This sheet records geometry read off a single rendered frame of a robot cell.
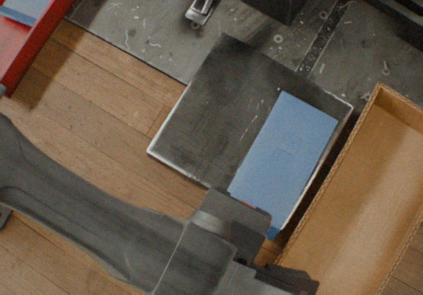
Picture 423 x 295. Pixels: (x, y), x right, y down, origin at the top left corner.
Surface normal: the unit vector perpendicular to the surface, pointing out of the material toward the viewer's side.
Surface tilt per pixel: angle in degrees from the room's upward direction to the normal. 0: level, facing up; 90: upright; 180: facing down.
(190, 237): 38
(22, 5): 0
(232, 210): 29
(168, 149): 0
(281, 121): 0
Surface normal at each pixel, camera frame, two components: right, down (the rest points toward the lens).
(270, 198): -0.04, -0.25
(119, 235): 0.53, 0.05
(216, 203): -0.25, 0.21
